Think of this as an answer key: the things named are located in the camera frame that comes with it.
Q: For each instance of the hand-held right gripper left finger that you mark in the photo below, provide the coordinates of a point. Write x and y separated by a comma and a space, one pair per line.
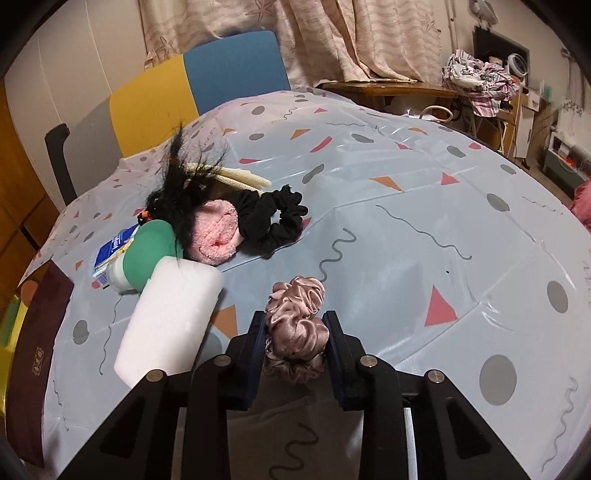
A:
259, 341

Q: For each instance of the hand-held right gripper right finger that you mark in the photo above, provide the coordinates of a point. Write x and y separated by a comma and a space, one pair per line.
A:
331, 341

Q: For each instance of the dusty pink satin scrunchie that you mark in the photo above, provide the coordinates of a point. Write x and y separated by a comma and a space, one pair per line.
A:
295, 323

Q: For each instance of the white foam block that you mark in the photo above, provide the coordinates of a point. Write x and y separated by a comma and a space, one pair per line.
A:
171, 314

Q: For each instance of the pink fluffy cloth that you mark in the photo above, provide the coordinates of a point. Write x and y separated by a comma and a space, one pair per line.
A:
212, 226

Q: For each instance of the green and yellow sponge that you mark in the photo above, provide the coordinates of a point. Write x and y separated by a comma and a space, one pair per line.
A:
150, 254

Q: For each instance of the small white bottle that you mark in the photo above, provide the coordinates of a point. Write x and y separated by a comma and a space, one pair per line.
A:
119, 277

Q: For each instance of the brown box gold interior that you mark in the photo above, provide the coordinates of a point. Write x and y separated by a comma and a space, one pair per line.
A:
37, 360

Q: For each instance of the black scrunchie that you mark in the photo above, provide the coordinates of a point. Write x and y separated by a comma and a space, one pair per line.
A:
256, 212

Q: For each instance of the patterned light blue tablecloth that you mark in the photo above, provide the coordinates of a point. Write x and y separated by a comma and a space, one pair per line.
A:
415, 207

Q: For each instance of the cream sponge pad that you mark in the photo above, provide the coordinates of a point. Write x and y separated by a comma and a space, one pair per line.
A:
240, 177

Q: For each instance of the blue and white carton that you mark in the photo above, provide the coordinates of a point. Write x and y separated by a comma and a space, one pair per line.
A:
111, 251

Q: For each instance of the black hairpiece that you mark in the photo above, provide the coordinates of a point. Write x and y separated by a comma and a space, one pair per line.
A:
175, 184

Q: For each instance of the wooden desk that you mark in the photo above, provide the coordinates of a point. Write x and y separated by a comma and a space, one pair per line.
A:
369, 87

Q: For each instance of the grey yellow blue chair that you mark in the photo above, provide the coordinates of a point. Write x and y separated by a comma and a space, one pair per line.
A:
152, 101

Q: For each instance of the pink cushion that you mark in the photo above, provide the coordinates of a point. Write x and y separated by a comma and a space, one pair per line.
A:
582, 203

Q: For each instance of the orange wooden wardrobe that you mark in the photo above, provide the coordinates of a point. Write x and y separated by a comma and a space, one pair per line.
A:
18, 184

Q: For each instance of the cardboard box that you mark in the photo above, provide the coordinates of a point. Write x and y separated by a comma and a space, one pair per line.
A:
535, 124

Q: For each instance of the pile of striped clothes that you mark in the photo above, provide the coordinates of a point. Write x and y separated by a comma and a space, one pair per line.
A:
480, 78

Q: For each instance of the black monitor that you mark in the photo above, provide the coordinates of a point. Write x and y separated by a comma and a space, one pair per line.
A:
489, 44

